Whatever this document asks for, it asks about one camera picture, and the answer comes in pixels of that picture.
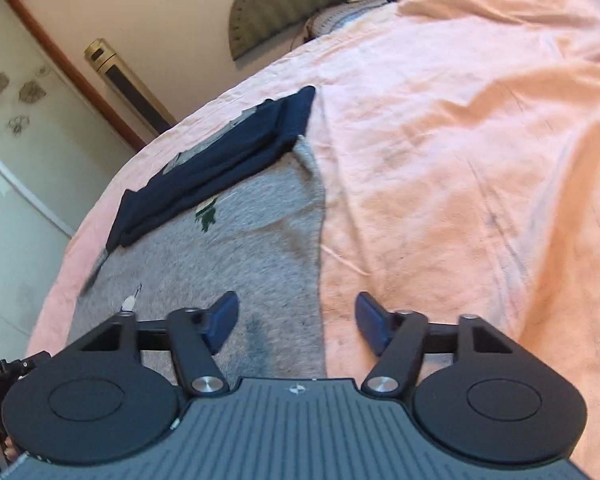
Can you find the grey sock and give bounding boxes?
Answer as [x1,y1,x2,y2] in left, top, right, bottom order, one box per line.
[72,136,329,380]

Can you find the navy folded garment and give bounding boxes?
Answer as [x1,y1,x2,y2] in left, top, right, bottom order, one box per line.
[105,85,317,254]

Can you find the pink blanket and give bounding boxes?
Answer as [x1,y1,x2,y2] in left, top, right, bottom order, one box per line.
[25,0,600,480]

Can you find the frosted glass door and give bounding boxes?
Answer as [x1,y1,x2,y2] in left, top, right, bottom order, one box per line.
[0,0,147,366]

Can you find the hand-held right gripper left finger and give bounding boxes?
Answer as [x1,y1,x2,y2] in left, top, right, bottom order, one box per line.
[64,290,241,399]

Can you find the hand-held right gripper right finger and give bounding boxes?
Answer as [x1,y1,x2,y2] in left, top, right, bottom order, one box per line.
[355,291,520,401]

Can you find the striped grey pillow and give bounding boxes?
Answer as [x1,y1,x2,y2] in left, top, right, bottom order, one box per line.
[304,0,407,42]

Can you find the gold standing air conditioner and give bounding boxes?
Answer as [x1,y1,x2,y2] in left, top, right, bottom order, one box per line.
[83,37,177,137]

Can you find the brown curtain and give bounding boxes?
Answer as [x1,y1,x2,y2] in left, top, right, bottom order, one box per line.
[227,0,422,62]

